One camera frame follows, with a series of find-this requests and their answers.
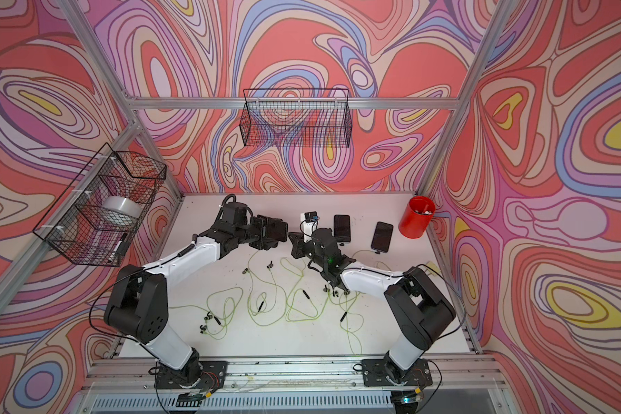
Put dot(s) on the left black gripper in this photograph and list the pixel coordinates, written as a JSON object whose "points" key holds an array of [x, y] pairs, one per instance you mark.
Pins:
{"points": [[261, 222]]}

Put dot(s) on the black wire basket wall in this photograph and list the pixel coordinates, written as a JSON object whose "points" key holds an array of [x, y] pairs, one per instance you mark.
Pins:
{"points": [[78, 232], [296, 118]]}

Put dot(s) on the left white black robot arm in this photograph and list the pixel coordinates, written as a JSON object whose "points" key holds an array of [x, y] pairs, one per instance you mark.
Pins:
{"points": [[138, 306]]}

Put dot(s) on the black wire basket left wall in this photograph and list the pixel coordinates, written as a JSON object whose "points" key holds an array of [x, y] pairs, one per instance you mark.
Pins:
{"points": [[78, 232]]}

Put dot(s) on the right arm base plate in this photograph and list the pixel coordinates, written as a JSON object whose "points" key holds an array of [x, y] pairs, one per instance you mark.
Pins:
{"points": [[383, 372]]}

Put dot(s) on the green earphones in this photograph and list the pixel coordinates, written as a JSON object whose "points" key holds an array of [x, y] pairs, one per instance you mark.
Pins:
{"points": [[214, 317], [363, 313], [267, 298], [300, 306]]}

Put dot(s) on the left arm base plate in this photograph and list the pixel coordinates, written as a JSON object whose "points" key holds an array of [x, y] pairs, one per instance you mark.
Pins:
{"points": [[205, 376]]}

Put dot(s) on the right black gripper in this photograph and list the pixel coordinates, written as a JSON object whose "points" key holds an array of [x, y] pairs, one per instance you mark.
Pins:
{"points": [[297, 240]]}

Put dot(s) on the black wire basket back wall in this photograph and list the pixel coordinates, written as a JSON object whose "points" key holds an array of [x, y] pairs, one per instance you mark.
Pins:
{"points": [[296, 118]]}

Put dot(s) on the black smartphone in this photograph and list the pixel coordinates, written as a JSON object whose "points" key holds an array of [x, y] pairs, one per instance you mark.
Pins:
{"points": [[342, 228], [276, 232], [383, 234]]}

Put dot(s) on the yellow binder clip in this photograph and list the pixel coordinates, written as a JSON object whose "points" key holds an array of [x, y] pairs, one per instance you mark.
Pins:
{"points": [[434, 268]]}

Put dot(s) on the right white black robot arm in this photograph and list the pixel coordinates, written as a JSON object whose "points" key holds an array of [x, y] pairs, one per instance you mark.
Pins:
{"points": [[419, 307]]}

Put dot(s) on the red plastic cup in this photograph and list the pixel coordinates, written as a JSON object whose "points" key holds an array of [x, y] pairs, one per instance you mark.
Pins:
{"points": [[417, 217]]}

